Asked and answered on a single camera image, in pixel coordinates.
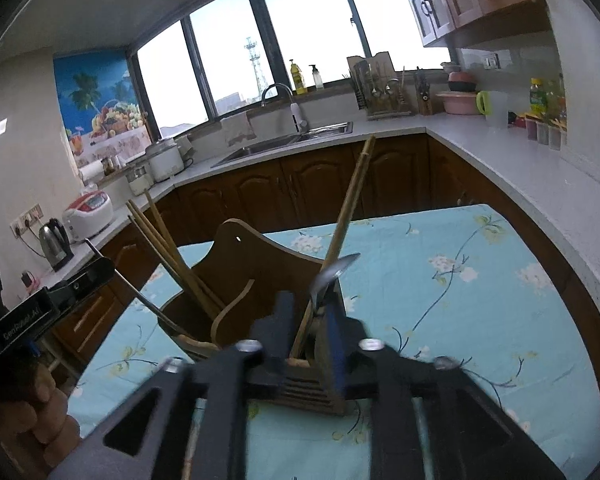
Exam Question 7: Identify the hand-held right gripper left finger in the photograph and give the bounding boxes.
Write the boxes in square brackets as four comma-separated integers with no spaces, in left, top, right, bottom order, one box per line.
[47,291,296,480]

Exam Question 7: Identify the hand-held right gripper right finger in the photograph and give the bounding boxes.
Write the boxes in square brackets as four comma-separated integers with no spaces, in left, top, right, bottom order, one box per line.
[324,304,566,480]

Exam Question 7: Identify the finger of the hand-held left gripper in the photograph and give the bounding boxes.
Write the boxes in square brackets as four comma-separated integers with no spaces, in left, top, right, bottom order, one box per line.
[44,258,117,319]

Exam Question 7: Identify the slim metal utensil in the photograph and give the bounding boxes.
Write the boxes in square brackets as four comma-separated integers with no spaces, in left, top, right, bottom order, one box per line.
[84,240,179,334]

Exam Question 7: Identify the metal spoon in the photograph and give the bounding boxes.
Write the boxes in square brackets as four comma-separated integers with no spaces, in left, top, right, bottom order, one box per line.
[307,253,362,322]

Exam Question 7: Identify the wooden utensil holder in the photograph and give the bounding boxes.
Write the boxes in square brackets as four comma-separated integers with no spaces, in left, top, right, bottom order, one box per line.
[157,218,349,418]

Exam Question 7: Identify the wooden chopstick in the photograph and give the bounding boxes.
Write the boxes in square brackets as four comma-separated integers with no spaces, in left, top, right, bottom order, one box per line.
[128,215,206,311]
[289,135,377,360]
[144,191,227,312]
[126,200,218,318]
[286,138,368,358]

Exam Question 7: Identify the person's left hand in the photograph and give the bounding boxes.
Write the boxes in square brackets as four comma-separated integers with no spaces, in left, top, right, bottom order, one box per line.
[0,355,82,466]

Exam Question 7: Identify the steel electric kettle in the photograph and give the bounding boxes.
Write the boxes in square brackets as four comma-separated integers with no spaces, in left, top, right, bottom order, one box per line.
[38,218,75,271]

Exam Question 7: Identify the red and white cooker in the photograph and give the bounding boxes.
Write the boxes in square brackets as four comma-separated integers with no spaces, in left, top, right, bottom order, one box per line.
[62,190,115,242]

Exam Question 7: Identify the paper towel roll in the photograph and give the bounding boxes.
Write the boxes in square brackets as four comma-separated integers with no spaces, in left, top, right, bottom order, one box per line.
[78,160,105,186]

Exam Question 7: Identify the glass storage jar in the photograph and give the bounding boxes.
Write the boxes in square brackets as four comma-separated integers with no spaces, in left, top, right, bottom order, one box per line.
[126,162,154,196]

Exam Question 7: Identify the floral light blue tablecloth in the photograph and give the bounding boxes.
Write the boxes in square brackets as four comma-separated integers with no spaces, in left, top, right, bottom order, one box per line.
[67,203,600,480]

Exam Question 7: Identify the white rice cooker pot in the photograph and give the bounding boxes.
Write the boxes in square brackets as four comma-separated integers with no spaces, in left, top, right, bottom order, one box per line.
[144,137,186,182]

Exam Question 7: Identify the tropical fruit poster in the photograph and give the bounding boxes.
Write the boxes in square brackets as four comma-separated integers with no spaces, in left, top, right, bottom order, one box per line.
[53,52,154,169]

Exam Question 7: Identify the stainless steel sink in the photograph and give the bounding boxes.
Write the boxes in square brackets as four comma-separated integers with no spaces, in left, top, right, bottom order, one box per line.
[210,121,355,169]

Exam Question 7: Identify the beige dish cloth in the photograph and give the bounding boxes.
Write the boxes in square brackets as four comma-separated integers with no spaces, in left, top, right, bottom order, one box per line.
[219,112,257,147]

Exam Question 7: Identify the chrome kitchen faucet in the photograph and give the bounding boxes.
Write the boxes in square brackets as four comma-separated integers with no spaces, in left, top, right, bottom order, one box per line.
[259,82,311,134]

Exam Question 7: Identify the yellow oil bottle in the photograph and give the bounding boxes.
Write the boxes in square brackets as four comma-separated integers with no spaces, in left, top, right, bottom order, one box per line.
[289,59,309,95]

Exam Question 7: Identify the wooden countertop cutlery rack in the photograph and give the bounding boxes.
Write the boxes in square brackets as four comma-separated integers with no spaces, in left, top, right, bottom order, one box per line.
[347,52,412,120]

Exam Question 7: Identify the wooden knife block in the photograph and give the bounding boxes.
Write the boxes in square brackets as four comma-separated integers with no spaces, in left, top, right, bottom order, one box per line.
[413,67,436,116]

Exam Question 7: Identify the large kitchen window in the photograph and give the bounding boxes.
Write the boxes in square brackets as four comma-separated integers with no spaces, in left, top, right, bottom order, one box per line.
[129,0,452,142]

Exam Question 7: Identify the pink plastic basin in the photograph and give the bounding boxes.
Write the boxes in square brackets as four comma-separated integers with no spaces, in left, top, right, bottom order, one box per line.
[435,90,481,115]

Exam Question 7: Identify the red lidded pot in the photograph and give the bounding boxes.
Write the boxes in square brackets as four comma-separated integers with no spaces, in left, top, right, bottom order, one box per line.
[447,71,476,94]

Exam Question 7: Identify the row of spice jars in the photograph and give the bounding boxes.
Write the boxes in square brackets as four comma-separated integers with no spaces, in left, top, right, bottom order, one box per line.
[523,112,569,151]

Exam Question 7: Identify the green drink bottle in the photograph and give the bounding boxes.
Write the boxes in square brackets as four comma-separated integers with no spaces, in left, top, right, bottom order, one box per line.
[529,77,549,116]
[547,74,566,116]

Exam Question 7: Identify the beige wall socket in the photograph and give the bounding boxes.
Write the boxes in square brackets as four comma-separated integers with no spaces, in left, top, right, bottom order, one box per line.
[9,203,45,237]

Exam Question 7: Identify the white jug green handle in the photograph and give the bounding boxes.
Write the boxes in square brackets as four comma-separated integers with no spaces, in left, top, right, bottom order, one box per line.
[475,90,511,126]

